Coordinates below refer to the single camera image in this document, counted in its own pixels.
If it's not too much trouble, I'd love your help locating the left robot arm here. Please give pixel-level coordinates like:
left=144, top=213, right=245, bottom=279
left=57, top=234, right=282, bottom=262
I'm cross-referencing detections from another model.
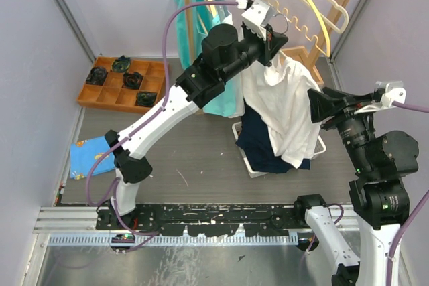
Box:
left=105, top=23, right=288, bottom=230

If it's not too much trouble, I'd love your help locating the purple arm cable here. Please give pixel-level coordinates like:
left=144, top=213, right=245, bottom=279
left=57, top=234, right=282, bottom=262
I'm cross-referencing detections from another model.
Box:
left=85, top=0, right=241, bottom=253
left=300, top=100, right=429, bottom=286

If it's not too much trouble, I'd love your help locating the rolled dark sock middle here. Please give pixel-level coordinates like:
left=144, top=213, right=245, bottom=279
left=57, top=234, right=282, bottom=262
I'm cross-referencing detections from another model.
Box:
left=123, top=72, right=143, bottom=90

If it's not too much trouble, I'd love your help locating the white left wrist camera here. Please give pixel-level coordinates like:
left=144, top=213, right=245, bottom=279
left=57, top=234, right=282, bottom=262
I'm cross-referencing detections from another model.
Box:
left=235, top=0, right=275, bottom=40

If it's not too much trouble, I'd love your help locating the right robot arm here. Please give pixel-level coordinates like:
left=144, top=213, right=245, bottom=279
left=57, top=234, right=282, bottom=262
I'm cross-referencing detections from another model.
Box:
left=294, top=83, right=419, bottom=285

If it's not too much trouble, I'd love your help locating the navy t shirt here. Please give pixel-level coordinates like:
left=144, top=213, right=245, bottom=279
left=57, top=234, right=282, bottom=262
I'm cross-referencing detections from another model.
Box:
left=236, top=105, right=314, bottom=174

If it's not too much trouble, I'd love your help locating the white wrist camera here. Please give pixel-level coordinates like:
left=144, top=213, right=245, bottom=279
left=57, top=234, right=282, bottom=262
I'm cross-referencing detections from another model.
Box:
left=235, top=0, right=275, bottom=40
left=355, top=81, right=406, bottom=115

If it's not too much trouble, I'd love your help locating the rolled dark sock top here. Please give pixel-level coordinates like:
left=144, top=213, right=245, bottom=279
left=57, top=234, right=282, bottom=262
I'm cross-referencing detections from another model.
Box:
left=111, top=55, right=132, bottom=73

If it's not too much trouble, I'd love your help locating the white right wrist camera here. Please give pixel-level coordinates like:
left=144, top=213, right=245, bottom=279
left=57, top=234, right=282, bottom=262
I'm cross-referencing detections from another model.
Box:
left=355, top=81, right=406, bottom=115

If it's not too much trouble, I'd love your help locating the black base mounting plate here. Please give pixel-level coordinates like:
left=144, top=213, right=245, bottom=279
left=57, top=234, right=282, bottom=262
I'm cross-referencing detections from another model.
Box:
left=95, top=202, right=312, bottom=237

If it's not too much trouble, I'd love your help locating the rolled dark sock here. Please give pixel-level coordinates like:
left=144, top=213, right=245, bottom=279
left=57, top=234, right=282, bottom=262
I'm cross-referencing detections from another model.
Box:
left=85, top=66, right=108, bottom=86
left=123, top=72, right=143, bottom=90
left=135, top=91, right=157, bottom=108
left=111, top=55, right=132, bottom=73

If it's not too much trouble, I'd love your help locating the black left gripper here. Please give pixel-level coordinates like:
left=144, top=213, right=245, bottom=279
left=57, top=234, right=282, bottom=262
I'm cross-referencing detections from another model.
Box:
left=220, top=23, right=288, bottom=83

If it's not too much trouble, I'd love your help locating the white slotted cable duct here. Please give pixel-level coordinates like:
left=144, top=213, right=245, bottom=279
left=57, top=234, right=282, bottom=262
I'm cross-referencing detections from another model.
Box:
left=48, top=232, right=298, bottom=247

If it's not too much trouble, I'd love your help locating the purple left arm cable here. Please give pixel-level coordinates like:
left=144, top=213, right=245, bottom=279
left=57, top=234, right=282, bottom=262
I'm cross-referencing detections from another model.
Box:
left=85, top=0, right=241, bottom=253

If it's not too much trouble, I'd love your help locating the white t shirt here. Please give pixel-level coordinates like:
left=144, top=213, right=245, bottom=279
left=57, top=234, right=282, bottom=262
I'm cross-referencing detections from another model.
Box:
left=241, top=52, right=320, bottom=169

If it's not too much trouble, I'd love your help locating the rolled dark sock bottom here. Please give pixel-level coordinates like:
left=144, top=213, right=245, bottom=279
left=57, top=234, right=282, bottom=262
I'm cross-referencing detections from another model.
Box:
left=135, top=91, right=157, bottom=108

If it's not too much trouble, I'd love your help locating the teal hanging t shirt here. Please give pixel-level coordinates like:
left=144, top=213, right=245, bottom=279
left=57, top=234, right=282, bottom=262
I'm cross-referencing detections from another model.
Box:
left=176, top=0, right=244, bottom=118

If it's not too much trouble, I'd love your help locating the blue folded cloth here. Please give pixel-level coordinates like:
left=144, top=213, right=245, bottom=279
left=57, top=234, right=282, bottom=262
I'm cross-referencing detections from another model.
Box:
left=70, top=137, right=110, bottom=180

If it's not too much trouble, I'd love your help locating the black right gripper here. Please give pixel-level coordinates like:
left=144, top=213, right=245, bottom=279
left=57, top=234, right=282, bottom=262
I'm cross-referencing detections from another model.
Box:
left=307, top=84, right=379, bottom=173

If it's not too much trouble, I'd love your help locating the white perforated plastic basket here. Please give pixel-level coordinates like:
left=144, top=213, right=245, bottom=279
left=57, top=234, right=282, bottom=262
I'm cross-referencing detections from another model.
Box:
left=231, top=121, right=327, bottom=178

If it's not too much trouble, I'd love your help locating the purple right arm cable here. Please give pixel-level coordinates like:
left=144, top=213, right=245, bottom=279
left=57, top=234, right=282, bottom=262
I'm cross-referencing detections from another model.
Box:
left=300, top=100, right=429, bottom=286

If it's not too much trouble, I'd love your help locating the rolled dark sock left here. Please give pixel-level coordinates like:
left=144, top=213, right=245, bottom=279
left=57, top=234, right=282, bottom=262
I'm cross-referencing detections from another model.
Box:
left=85, top=66, right=108, bottom=86

